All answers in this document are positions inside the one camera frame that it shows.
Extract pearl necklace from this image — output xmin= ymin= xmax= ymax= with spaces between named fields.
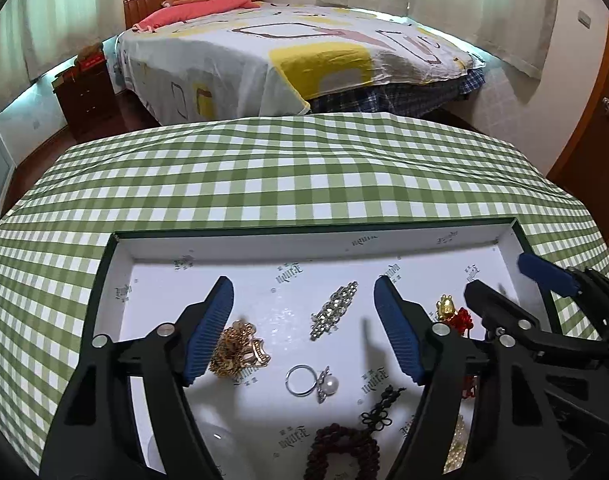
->
xmin=441 ymin=412 xmax=470 ymax=473

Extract silver pearl ring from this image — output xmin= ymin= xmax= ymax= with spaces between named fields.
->
xmin=285 ymin=364 xmax=341 ymax=403

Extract green checkered tablecloth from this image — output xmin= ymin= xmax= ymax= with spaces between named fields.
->
xmin=0 ymin=112 xmax=609 ymax=476

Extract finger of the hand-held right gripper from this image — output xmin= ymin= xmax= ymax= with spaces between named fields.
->
xmin=464 ymin=280 xmax=609 ymax=361
xmin=518 ymin=252 xmax=609 ymax=346

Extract pink pillow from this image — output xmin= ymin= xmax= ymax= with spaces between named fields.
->
xmin=133 ymin=0 xmax=260 ymax=32

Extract gold chain bracelet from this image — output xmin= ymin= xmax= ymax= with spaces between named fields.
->
xmin=208 ymin=322 xmax=272 ymax=376

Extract rhinestone brooch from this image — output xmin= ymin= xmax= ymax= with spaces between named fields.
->
xmin=309 ymin=281 xmax=359 ymax=341

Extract brown wooden door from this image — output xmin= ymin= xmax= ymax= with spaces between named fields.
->
xmin=547 ymin=15 xmax=609 ymax=201

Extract blue plaid sheet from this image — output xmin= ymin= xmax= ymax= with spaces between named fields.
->
xmin=309 ymin=67 xmax=485 ymax=115

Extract dark red bead necklace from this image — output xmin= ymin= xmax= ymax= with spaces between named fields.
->
xmin=307 ymin=385 xmax=406 ymax=480

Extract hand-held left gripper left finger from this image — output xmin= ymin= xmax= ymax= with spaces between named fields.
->
xmin=40 ymin=276 xmax=235 ymax=480

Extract dark wooden nightstand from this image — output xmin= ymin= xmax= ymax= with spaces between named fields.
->
xmin=52 ymin=57 xmax=118 ymax=141

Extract pale jade bangle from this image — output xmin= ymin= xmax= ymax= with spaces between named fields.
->
xmin=194 ymin=421 xmax=235 ymax=480

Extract yellow patterned bedspread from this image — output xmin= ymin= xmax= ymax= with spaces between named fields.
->
xmin=115 ymin=2 xmax=486 ymax=128

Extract white shallow box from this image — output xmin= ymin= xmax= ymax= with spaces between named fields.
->
xmin=87 ymin=216 xmax=567 ymax=480

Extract gold pendant with red knot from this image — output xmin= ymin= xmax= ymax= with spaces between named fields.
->
xmin=435 ymin=294 xmax=481 ymax=401

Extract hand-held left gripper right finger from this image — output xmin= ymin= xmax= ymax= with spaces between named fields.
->
xmin=373 ymin=275 xmax=572 ymax=480

